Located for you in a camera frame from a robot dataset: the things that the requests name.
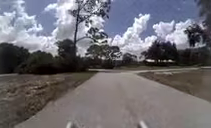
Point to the grey paved path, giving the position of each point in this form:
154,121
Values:
119,100

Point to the tall thin-trunked tree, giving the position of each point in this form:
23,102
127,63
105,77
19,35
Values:
76,31

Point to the low building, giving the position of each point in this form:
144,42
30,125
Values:
159,61

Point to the row of trees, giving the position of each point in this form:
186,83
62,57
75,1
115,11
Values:
163,51

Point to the robot's own part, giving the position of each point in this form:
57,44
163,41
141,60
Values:
143,124
69,124

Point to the dark green bushes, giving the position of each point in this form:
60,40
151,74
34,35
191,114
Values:
33,63

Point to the dry grass field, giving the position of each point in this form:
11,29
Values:
189,83

